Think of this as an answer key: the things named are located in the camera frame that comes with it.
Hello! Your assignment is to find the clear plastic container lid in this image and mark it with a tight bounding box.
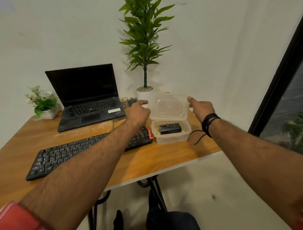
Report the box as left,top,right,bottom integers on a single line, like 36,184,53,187
148,92,190,121

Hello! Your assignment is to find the black laptop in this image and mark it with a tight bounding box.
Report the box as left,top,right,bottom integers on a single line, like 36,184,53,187
45,63,127,133

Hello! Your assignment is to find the person's left leg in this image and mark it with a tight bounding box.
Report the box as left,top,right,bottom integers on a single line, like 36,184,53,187
113,209,124,230

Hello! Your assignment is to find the person's right forearm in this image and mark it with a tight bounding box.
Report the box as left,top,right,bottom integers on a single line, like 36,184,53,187
208,118,303,228

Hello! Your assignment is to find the red left sleeve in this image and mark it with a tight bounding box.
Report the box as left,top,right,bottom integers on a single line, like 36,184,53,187
0,201,48,230

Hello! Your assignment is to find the person's leg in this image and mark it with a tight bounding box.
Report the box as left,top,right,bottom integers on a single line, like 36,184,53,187
146,189,201,230
113,209,124,230

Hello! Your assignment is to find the person's right leg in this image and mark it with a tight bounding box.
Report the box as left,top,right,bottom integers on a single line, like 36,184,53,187
146,189,201,230

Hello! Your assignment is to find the person's right hand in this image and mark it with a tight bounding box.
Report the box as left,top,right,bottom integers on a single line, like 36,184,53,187
187,96,215,124

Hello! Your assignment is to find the yellow cleaning cloth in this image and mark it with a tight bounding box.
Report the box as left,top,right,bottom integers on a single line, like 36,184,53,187
154,127,190,142

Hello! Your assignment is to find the black metal table frame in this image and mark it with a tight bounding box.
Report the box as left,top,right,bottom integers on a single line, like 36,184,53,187
87,175,169,230

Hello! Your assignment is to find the black wristband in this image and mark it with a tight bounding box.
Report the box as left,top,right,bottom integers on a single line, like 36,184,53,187
190,113,221,145

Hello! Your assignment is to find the tall green plant white pot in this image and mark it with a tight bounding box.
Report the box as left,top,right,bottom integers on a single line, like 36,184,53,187
118,0,175,102

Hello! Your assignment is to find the small white flower pot plant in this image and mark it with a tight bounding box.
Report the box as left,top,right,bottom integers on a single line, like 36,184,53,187
25,85,59,120

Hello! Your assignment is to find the red sleeve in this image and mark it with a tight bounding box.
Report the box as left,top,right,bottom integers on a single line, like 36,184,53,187
291,213,303,230
0,201,48,230

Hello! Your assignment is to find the black window frame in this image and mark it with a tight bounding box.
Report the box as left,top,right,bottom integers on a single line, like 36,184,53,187
247,15,303,154

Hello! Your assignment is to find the black keyboard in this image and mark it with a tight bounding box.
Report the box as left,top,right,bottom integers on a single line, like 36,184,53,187
25,125,154,182

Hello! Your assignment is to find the person's left forearm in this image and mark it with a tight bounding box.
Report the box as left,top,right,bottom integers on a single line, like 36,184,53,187
19,121,142,230

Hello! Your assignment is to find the red right sleeve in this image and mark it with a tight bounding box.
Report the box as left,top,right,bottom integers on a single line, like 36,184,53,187
291,213,303,230

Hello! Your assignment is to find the clear plastic container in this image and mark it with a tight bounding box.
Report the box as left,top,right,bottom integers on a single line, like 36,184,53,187
148,119,192,145

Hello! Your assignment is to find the person's left hand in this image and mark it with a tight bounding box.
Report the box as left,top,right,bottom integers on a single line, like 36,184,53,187
125,100,151,130

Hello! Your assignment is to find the small black brush tool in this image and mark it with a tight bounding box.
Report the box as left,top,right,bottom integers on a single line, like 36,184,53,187
158,122,182,135

